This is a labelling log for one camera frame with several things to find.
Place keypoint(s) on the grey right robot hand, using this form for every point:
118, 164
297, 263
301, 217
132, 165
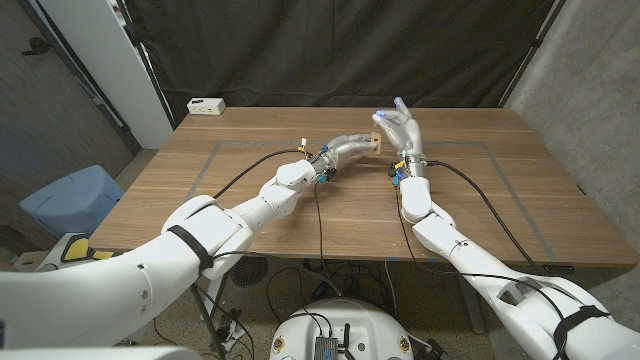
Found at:
405, 132

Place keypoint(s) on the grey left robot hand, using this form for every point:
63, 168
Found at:
345, 146

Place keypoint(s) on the wooden block with holes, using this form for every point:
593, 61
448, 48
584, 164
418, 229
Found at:
376, 142

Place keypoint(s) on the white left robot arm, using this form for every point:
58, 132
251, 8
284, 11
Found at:
100, 290

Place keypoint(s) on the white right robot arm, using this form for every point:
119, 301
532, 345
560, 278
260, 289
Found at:
450, 240

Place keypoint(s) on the black backdrop curtain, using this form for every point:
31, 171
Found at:
325, 50

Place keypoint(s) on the grey tape outline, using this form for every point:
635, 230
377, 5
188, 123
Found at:
240, 143

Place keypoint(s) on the white power strip box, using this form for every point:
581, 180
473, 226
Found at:
206, 106

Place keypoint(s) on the black backdrop stand pole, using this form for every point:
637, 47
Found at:
145, 60
532, 50

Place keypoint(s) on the black round fan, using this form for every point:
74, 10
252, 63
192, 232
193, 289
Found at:
248, 272

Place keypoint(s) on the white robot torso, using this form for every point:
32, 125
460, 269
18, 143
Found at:
350, 320

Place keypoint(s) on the black antenna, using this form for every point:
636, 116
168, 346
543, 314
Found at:
346, 340

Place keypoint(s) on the white table leg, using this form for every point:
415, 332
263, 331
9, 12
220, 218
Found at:
212, 297
474, 320

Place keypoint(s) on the grey electronics box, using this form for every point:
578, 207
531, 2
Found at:
325, 347

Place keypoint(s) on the white panel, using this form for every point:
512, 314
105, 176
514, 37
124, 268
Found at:
110, 60

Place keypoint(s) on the light blue bin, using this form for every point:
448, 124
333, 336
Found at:
70, 200

